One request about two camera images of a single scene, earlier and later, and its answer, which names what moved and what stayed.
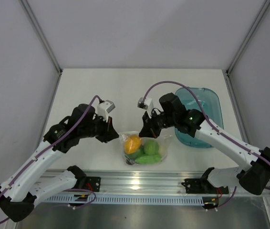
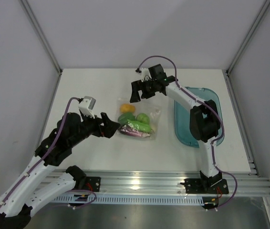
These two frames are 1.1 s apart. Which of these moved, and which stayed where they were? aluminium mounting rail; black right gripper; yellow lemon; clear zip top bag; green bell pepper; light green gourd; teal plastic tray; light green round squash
Moved: clear zip top bag; light green gourd; yellow lemon; green bell pepper; black right gripper; light green round squash
Stayed: aluminium mounting rail; teal plastic tray
